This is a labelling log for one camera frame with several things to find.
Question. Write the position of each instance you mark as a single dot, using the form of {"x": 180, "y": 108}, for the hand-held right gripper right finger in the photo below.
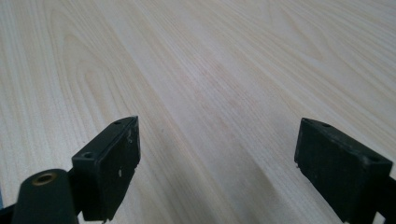
{"x": 339, "y": 174}

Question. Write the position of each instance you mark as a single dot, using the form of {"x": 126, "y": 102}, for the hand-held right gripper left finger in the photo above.
{"x": 106, "y": 174}

